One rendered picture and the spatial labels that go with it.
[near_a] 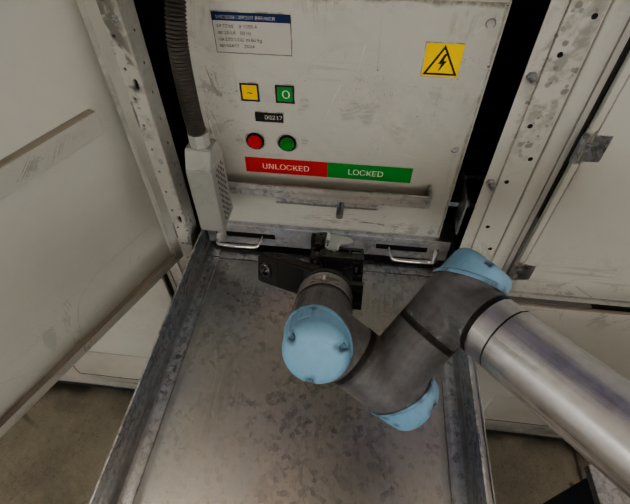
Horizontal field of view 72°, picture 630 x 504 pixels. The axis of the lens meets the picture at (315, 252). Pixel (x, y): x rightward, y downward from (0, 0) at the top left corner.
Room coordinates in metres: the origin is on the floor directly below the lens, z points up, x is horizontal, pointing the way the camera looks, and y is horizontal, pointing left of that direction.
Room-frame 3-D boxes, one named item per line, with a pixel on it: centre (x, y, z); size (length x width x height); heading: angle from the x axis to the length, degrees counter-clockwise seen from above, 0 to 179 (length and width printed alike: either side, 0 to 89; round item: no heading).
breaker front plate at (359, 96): (0.67, -0.02, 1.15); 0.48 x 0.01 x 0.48; 83
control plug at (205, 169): (0.63, 0.19, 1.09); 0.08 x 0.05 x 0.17; 173
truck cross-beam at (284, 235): (0.69, -0.03, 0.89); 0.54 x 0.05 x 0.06; 83
